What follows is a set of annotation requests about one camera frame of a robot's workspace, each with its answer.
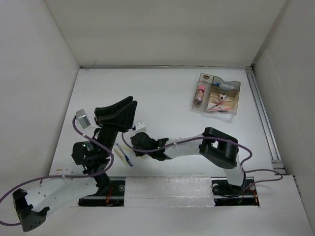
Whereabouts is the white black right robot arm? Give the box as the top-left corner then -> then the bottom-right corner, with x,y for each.
130,127 -> 246,196

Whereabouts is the pink capped pencil tube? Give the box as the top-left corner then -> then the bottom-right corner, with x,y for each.
193,85 -> 205,105

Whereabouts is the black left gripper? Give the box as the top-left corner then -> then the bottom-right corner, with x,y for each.
95,96 -> 138,158

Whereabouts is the aluminium rail right edge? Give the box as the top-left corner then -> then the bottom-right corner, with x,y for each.
245,67 -> 286,175

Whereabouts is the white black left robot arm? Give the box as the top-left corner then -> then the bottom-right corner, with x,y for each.
9,96 -> 137,232

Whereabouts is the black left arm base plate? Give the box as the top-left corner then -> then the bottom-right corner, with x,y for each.
78,178 -> 126,207

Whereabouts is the orange yellow highlighter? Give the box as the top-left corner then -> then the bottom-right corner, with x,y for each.
207,108 -> 231,113

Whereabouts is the dark blue pen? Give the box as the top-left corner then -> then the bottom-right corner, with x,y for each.
122,146 -> 134,155

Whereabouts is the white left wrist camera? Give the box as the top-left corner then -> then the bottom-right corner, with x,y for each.
75,109 -> 91,129

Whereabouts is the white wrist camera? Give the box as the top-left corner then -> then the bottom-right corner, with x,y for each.
132,120 -> 146,134
75,109 -> 91,129

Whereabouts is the clear acrylic desk organizer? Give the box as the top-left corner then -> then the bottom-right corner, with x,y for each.
191,73 -> 241,121

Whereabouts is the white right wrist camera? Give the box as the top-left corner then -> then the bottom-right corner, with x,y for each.
132,120 -> 146,134

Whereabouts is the blue white ballpoint pen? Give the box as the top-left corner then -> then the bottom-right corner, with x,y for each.
116,143 -> 133,167

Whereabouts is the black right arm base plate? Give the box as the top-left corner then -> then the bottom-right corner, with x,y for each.
212,179 -> 259,207

